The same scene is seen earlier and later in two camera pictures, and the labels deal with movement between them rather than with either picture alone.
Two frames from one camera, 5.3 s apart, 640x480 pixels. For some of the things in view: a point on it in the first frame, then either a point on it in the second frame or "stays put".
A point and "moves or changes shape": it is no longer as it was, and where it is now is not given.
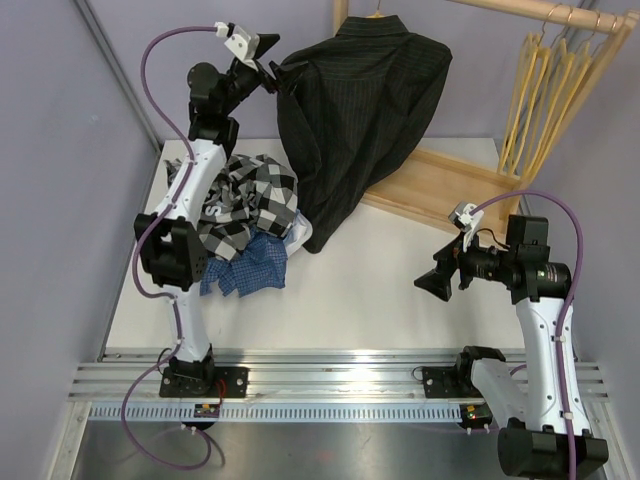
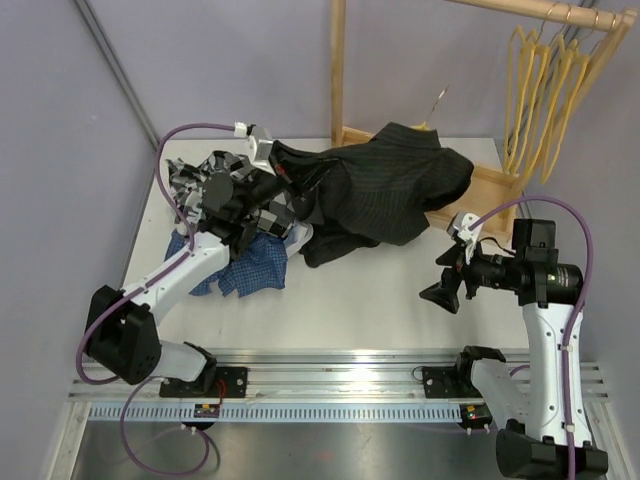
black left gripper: x=282 y=79 to x=300 y=169
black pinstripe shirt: x=351 y=113 to x=377 y=192
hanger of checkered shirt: x=541 y=52 moves or changes shape
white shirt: x=300 y=231 stays put
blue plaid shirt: x=261 y=265 stays put
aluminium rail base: x=296 y=373 stays put
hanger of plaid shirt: x=563 y=56 to x=530 y=64
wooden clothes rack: x=452 y=191 stays put
